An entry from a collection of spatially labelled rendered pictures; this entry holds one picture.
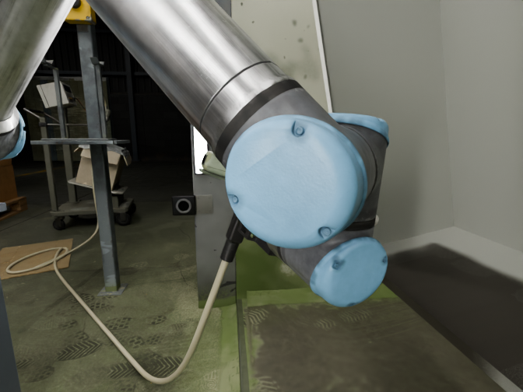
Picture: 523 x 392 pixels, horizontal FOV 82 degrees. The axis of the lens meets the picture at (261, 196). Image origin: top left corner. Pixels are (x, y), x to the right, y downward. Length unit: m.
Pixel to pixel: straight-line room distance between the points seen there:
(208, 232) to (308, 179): 1.23
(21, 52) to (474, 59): 1.00
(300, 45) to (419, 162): 0.71
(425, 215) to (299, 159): 0.89
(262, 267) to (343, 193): 1.30
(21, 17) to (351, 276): 0.68
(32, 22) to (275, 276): 1.24
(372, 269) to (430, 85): 0.73
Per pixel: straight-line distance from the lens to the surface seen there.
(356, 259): 0.35
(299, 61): 1.40
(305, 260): 0.37
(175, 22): 0.27
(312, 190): 0.19
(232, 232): 0.65
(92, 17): 1.67
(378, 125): 0.34
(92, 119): 1.66
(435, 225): 1.09
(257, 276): 1.49
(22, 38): 0.76
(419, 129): 1.00
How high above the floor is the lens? 0.81
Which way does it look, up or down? 11 degrees down
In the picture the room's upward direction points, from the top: straight up
